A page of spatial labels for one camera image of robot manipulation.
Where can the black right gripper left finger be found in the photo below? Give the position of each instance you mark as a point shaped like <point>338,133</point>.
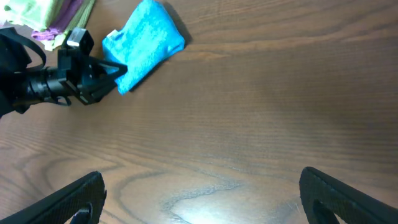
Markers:
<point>82,201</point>

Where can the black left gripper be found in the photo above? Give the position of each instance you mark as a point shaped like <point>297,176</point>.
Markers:
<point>79,75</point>

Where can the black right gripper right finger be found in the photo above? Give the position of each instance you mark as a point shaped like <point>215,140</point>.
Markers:
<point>326,200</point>

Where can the blue microfiber cloth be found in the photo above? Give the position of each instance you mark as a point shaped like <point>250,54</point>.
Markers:
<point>147,38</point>

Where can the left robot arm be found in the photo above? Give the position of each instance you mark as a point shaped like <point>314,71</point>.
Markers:
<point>19,55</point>

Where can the green folded cloth bottom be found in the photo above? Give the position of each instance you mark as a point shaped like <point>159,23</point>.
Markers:
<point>79,20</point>

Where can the green folded cloth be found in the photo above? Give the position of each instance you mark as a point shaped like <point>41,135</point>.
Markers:
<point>36,14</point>
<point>79,20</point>

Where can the purple folded cloth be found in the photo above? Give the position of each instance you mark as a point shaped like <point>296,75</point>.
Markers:
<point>63,17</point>

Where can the green folded cloth top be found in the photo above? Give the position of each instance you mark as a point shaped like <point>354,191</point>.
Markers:
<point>36,14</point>

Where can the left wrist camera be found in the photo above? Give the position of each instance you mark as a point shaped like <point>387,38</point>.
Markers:
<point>80,39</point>

